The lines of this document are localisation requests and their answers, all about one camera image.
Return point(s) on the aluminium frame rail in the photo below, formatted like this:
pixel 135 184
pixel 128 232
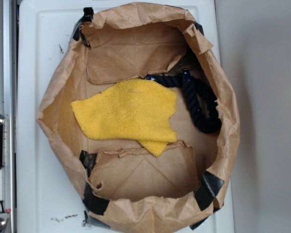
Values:
pixel 8 81

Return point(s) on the brown paper bag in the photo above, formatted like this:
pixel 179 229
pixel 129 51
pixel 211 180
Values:
pixel 123 186

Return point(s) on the yellow cloth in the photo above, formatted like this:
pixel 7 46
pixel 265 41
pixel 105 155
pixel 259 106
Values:
pixel 135 109

